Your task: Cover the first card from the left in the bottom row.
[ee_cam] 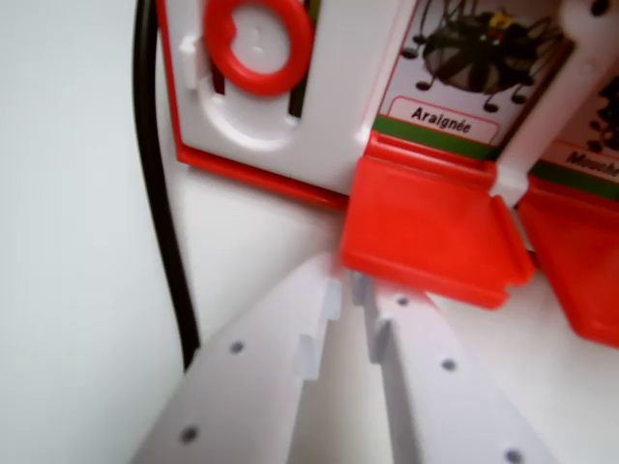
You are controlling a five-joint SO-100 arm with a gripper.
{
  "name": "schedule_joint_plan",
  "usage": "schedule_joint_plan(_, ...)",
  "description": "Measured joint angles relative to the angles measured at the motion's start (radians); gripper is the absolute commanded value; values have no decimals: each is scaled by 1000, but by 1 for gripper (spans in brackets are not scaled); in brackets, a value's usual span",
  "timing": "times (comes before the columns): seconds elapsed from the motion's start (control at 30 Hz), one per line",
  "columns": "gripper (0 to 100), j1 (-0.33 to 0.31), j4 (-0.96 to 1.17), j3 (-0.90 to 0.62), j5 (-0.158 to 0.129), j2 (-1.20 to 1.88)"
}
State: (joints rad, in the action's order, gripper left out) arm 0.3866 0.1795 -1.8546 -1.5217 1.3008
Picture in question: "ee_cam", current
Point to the spider picture card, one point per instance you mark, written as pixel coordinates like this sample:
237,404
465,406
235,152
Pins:
464,63

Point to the red and white game board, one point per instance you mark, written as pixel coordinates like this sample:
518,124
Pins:
338,121

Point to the red flap of fly card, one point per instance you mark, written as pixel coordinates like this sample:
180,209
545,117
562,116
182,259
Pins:
580,266

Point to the red flap of spider card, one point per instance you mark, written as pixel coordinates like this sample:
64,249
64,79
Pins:
425,232

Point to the fly picture card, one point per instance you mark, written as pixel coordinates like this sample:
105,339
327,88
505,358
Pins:
599,125

